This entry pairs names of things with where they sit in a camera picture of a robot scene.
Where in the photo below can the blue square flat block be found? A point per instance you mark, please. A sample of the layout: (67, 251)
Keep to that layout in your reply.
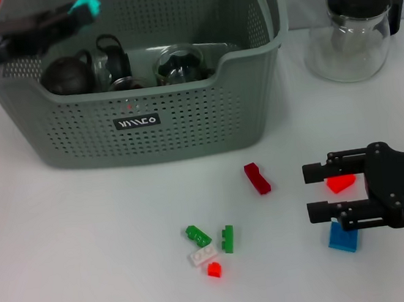
(342, 242)

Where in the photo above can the dark red long block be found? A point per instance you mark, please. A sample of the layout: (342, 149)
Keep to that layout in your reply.
(258, 179)

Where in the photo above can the grey perforated storage bin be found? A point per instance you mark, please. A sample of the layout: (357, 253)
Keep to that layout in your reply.
(202, 121)

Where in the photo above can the glass teacup black sleeve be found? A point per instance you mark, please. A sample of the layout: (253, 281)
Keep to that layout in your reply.
(127, 83)
(180, 65)
(115, 58)

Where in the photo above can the small round black teapot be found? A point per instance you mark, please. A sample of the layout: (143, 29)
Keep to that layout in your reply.
(65, 77)

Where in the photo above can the teal square block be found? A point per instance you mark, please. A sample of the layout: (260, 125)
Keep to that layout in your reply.
(88, 4)

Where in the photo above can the orange red pointed block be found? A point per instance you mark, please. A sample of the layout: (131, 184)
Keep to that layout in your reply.
(340, 183)

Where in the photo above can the glass pitcher black lid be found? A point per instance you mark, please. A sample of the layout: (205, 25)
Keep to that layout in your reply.
(354, 40)

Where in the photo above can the green toy brick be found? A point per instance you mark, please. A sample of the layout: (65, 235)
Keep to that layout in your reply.
(227, 240)
(198, 235)

